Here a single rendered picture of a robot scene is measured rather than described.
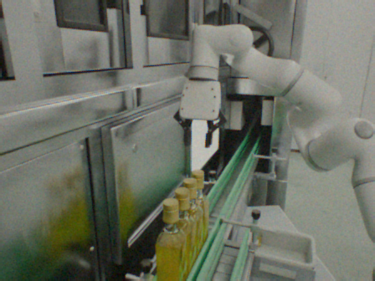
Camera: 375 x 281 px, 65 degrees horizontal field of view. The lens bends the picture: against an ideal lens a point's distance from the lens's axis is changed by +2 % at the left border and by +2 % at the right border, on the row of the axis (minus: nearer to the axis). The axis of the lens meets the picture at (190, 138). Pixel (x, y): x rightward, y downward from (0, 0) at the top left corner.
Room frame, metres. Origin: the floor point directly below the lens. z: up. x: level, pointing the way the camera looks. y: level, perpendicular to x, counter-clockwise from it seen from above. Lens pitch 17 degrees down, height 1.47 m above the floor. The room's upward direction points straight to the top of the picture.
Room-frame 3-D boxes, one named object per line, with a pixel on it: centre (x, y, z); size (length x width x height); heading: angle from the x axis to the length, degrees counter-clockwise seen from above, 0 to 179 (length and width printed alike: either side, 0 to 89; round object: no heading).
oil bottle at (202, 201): (0.72, -0.02, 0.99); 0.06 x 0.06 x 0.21; 71
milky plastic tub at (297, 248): (0.86, -0.31, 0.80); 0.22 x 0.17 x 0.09; 69
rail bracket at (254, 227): (0.78, -0.18, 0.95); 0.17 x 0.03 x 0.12; 70
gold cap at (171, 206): (0.56, 0.04, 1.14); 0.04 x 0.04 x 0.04
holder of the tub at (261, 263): (0.87, -0.28, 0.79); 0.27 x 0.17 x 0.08; 70
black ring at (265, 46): (1.60, -0.32, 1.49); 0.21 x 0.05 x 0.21; 70
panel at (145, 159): (1.01, 0.02, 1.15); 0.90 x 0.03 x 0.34; 160
